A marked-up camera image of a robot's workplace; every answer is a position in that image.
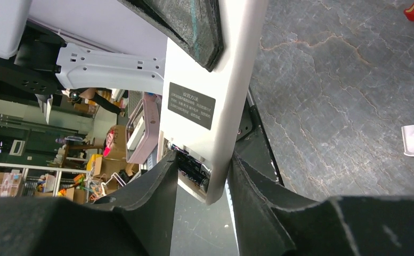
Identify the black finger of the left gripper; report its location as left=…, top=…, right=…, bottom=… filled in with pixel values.
left=120, top=0, right=225, bottom=72

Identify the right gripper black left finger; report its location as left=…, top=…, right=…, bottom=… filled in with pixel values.
left=93, top=152, right=178, bottom=255

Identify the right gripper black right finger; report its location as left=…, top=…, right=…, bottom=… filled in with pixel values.
left=229, top=157, right=330, bottom=255

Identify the small black battery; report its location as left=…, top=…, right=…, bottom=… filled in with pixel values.
left=166, top=141, right=185, bottom=153
left=176, top=153, right=210, bottom=194

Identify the white remote control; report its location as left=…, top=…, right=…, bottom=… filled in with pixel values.
left=157, top=1, right=269, bottom=205

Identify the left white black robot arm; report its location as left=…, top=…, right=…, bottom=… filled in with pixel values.
left=0, top=1, right=224, bottom=103

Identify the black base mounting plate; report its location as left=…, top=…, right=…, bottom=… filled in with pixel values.
left=234, top=89, right=283, bottom=185

